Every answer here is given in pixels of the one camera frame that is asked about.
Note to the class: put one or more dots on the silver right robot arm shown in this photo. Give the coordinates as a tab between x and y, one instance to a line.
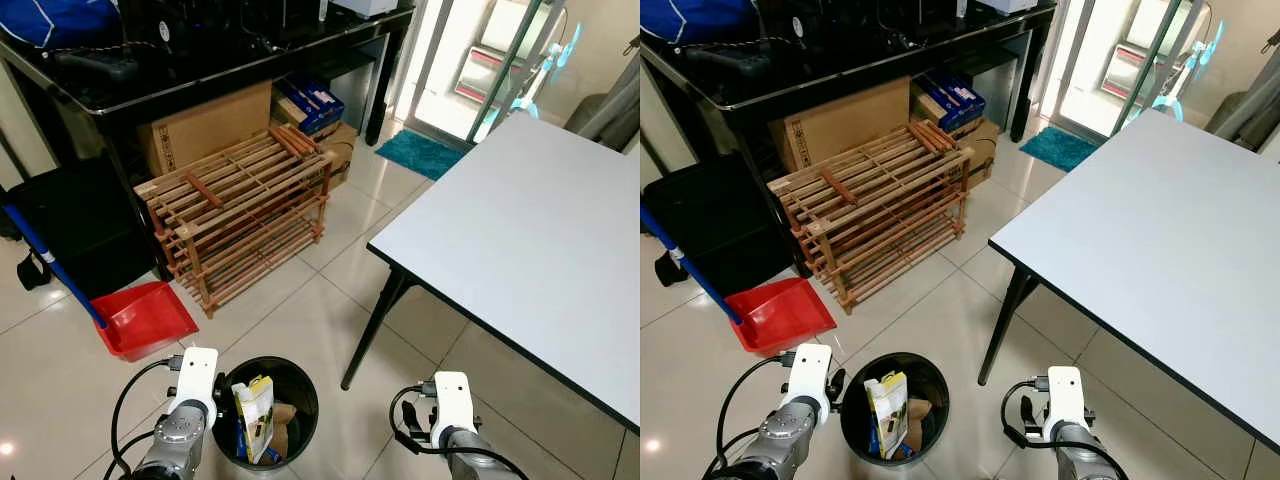
1080	455
468	460

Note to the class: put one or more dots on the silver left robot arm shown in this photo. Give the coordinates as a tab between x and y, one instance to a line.
172	440
785	435

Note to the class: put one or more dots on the black round rubbish bin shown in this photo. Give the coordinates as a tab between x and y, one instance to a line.
300	385
930	380

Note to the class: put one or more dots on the yellow white drink carton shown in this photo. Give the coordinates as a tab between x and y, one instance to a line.
887	412
255	415

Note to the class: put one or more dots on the brown paper scrap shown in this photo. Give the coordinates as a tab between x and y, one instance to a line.
917	420
284	425

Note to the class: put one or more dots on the wooden slatted shoe rack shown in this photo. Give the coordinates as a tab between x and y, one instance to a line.
880	210
240	215

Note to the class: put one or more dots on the black soft bag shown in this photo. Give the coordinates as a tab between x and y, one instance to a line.
75	225
710	220

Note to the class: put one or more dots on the white table with black legs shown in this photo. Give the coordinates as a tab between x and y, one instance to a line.
1160	230
530	230

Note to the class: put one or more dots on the teal floor mat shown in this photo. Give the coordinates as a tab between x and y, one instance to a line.
1058	148
420	153

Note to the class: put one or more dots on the large brown cardboard box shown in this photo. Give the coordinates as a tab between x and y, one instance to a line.
840	122
205	125

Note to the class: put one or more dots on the small brown cardboard box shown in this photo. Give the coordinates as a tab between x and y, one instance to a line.
342	150
985	145

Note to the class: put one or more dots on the blue printed box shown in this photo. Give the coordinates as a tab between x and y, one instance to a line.
310	102
950	98

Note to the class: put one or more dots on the glossy black desk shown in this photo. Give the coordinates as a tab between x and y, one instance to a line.
850	65
200	65

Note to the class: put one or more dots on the glass sliding door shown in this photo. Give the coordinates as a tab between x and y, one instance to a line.
440	60
1085	60

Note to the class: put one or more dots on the grey chair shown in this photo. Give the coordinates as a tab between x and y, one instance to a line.
1250	105
610	105

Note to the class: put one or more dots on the blue fabric bag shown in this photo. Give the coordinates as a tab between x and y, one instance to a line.
695	18
55	20

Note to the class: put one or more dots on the white box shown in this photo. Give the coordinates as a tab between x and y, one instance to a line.
1008	5
365	7

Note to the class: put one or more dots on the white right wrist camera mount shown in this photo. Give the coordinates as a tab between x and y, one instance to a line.
1064	400
452	405

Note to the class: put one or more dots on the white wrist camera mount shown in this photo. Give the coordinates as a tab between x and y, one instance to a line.
452	405
194	375
1064	400
810	370

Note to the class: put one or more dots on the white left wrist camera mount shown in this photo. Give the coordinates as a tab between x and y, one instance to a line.
810	370
194	375

